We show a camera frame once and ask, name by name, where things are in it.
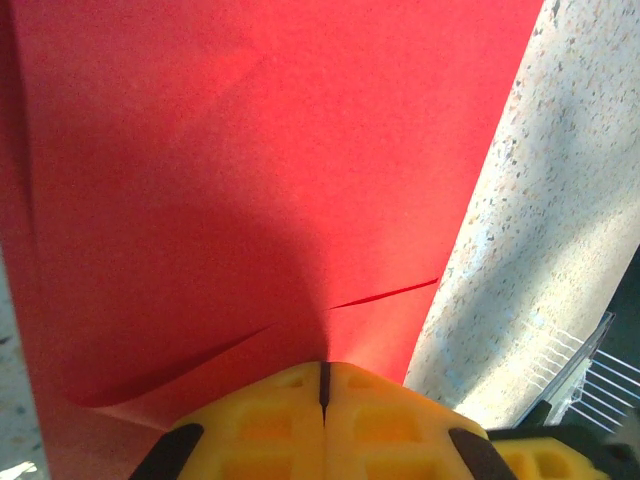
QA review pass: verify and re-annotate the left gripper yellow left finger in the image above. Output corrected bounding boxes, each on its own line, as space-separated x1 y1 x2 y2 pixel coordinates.
132 362 326 480

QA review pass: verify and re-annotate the red square paper sheet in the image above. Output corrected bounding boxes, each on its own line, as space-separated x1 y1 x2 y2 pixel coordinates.
0 0 546 480

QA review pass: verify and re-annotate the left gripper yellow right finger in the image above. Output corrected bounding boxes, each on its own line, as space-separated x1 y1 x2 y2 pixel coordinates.
322 363 516 480

